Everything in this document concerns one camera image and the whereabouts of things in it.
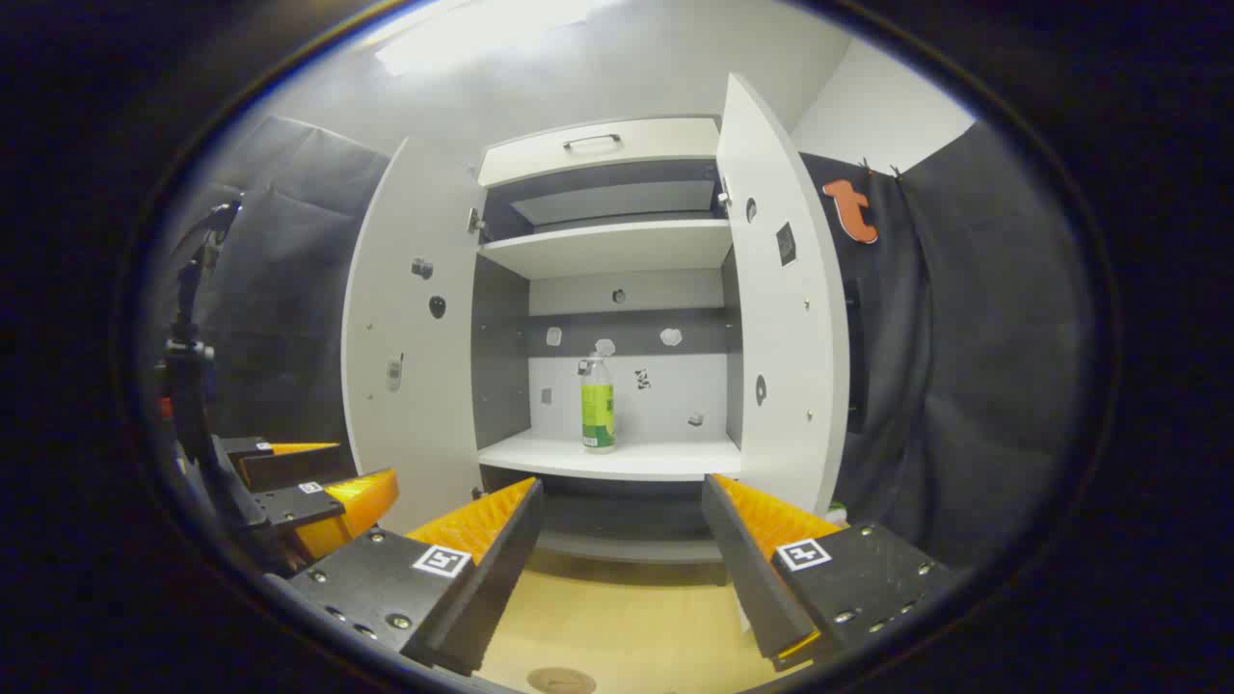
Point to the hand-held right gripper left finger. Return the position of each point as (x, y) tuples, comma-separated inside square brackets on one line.
[(501, 578)]

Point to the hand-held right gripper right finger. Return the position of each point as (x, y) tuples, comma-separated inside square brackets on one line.
[(747, 578)]

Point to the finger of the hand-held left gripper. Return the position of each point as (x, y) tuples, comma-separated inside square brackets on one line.
[(289, 506), (289, 467)]

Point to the round brown coaster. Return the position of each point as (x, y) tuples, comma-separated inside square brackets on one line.
[(559, 681)]

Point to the white cabinet door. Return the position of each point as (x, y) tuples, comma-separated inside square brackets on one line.
[(415, 405), (781, 337)]

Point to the green label plastic bottle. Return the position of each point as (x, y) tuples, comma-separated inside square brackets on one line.
[(598, 414)]

